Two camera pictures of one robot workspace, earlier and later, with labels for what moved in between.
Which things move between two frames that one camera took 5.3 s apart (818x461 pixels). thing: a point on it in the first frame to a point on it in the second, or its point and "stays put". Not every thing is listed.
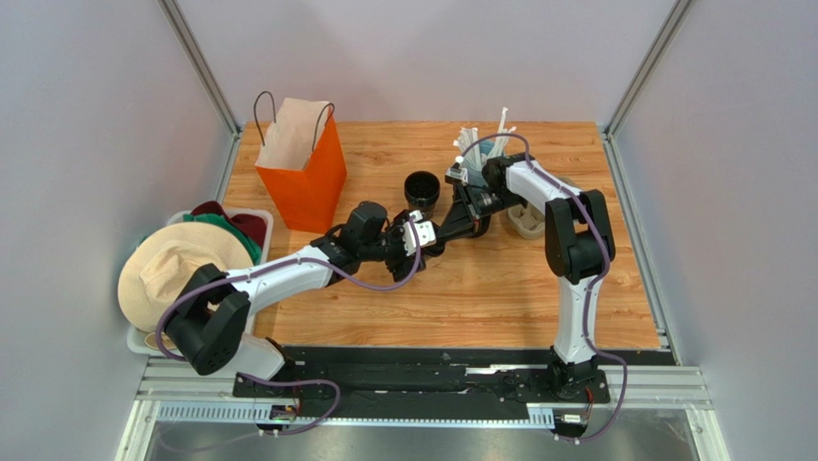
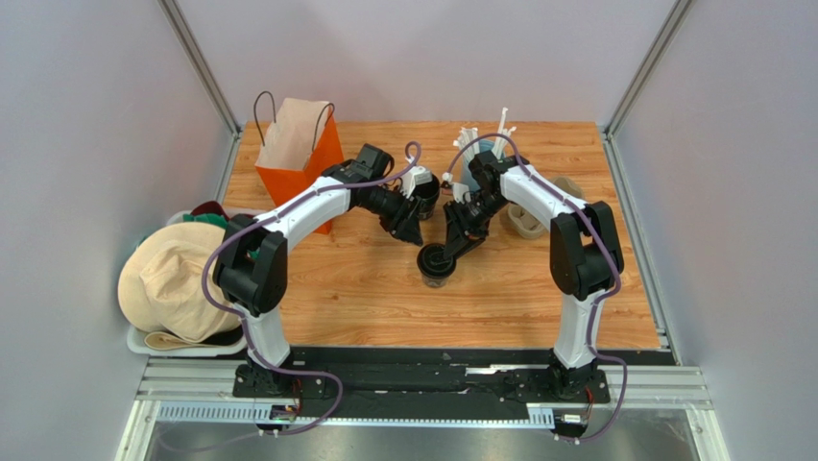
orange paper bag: (302, 164) stays put
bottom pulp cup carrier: (527, 221) stays put
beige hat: (161, 264) stays put
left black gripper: (398, 268) to (404, 225)
